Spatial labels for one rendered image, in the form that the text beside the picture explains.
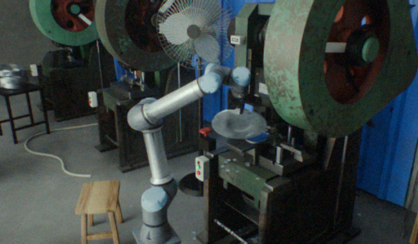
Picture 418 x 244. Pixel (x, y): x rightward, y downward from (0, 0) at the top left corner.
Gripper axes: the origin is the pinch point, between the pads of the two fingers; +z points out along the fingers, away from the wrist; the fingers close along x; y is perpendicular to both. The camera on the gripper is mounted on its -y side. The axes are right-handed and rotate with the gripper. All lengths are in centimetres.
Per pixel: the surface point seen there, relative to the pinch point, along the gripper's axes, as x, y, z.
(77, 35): -190, 168, 183
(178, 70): -105, 44, 126
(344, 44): -13, -41, -37
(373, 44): -12, -53, -38
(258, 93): -17.7, -11.9, 12.8
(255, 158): 14.9, -9.9, 28.5
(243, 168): 20.1, -3.5, 30.7
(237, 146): 11.0, 0.3, 19.8
